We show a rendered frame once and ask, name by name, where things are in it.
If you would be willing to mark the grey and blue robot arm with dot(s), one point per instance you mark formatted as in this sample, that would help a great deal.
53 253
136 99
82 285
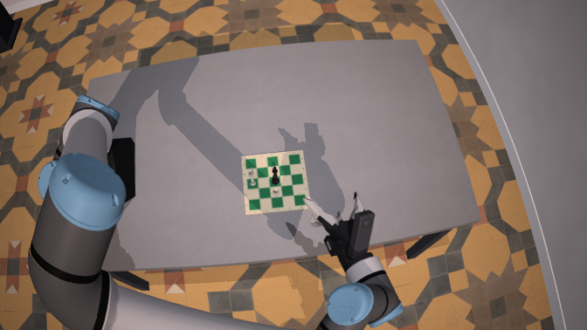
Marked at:
81 207

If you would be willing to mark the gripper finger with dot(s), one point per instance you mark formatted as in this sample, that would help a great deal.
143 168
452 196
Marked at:
358 205
318 215

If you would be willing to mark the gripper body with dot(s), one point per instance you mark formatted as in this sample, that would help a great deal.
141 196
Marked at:
341 247

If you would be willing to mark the green and cream chessboard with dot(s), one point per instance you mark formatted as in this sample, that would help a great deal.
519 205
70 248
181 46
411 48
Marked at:
259 199

